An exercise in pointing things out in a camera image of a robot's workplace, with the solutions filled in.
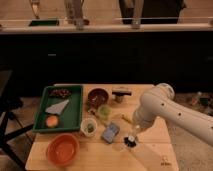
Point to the white black dish brush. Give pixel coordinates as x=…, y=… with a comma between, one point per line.
x=130, y=140

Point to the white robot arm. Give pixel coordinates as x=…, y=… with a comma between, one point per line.
x=158, y=101

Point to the orange fruit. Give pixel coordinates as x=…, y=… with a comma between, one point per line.
x=52, y=121

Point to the white cup with greens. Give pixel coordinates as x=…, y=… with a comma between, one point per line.
x=89, y=127

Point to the dark red grapes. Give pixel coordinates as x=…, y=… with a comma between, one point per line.
x=60, y=93

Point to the black chair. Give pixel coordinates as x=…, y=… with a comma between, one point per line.
x=8, y=103

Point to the light green cup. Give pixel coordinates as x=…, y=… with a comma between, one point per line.
x=103, y=112

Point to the green plastic tray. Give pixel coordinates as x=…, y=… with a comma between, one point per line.
x=70, y=118

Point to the green item on counter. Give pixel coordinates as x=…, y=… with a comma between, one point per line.
x=54, y=22

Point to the orange plastic bowl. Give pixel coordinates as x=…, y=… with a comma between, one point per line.
x=62, y=149

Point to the black top wooden stamp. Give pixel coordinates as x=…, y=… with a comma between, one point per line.
x=120, y=93

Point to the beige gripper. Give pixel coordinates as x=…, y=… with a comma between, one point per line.
x=136, y=130

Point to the grey triangular cloth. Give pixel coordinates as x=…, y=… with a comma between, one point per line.
x=57, y=108

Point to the blue sponge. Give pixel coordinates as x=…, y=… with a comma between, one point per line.
x=110, y=132

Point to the dark red bowl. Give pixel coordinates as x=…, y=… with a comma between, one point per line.
x=97, y=97

